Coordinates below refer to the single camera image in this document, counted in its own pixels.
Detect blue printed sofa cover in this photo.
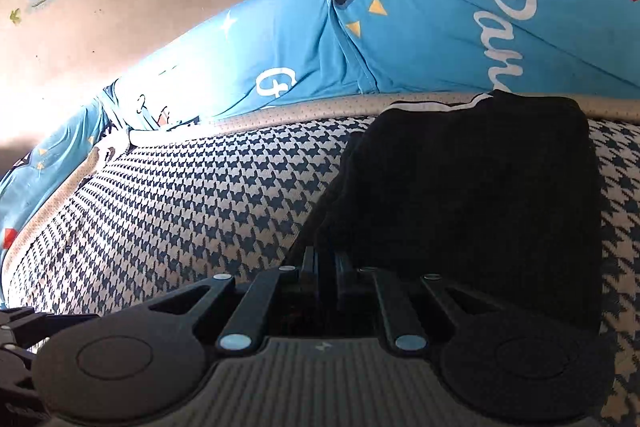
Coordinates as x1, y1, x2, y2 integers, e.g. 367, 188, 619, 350
0, 0, 640, 258

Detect black jacket garment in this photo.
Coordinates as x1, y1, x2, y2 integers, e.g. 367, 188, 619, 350
288, 91, 602, 333

